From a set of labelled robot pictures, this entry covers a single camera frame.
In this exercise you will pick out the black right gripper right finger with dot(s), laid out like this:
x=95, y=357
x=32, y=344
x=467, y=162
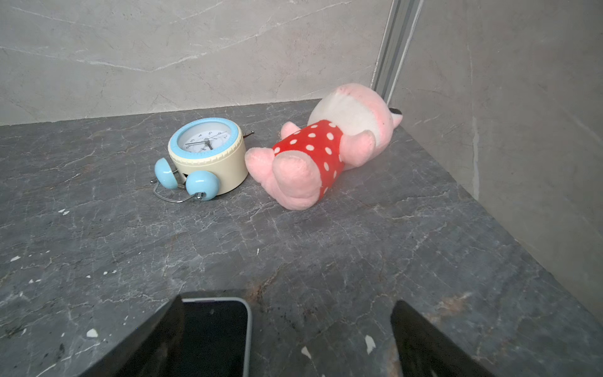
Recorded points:
x=426, y=351

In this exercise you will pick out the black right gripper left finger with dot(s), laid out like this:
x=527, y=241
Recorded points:
x=152, y=349

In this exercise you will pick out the light blue phone case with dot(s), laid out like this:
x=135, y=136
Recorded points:
x=217, y=336

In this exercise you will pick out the blue cream alarm clock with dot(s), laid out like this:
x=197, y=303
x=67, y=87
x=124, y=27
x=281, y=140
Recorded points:
x=208, y=161

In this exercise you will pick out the pink plush pig toy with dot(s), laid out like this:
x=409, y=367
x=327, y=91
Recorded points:
x=349, y=127

